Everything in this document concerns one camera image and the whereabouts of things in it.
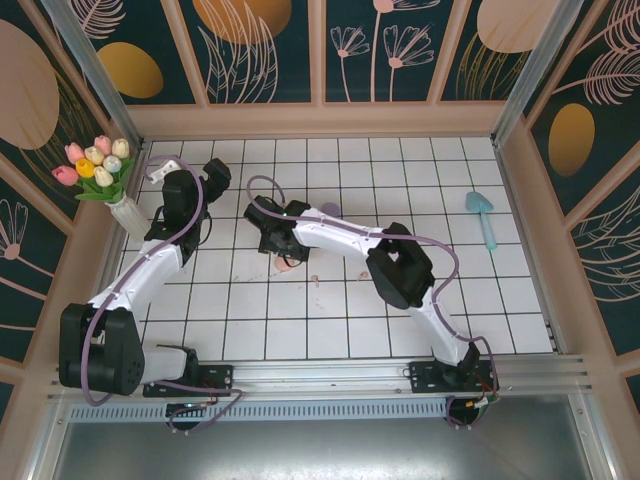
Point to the purple earbud charging case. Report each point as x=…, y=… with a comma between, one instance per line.
x=330, y=206

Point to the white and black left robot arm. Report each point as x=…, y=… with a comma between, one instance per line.
x=110, y=350

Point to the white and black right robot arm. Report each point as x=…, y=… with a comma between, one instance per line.
x=400, y=270

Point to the white ribbed vase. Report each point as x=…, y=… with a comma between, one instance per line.
x=132, y=222

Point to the pastel tulip bouquet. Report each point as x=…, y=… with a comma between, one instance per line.
x=102, y=175

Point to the black electronics box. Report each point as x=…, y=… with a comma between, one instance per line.
x=467, y=412
x=187, y=415

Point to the light blue toy shovel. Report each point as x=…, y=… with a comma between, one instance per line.
x=475, y=201

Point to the grey steel panel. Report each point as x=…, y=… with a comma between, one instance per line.
x=320, y=450

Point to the aluminium mounting rail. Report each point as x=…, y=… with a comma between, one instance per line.
x=320, y=375

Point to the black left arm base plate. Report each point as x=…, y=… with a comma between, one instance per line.
x=220, y=375

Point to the aluminium frame post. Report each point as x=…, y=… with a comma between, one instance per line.
x=537, y=65
x=90, y=65

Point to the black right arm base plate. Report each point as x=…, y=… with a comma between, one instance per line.
x=425, y=375

